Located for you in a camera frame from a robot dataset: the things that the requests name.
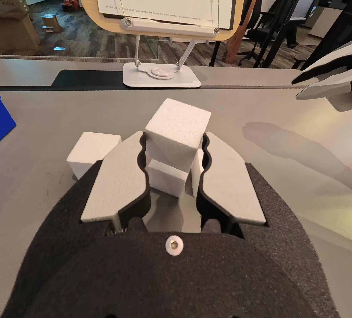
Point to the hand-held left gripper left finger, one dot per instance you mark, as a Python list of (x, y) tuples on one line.
[(115, 186)]

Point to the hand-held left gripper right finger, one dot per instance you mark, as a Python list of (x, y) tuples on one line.
[(233, 186)]

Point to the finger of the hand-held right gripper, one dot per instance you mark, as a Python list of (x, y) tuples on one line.
[(330, 88), (330, 63)]

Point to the white foam cube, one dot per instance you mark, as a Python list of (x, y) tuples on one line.
[(90, 147), (178, 128), (195, 175), (165, 177)]

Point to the black desk legs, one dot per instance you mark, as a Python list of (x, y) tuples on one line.
[(283, 21)]

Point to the black office chair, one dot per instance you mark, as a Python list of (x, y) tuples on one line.
[(258, 29)]

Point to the wooden board document stand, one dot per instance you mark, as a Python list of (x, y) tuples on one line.
[(165, 78)]

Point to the blue plastic bin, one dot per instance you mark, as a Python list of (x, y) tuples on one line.
[(5, 122)]

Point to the orange floor tool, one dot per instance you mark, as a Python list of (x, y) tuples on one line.
[(70, 1)]

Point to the wooden building post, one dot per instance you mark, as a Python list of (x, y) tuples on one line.
[(236, 43)]

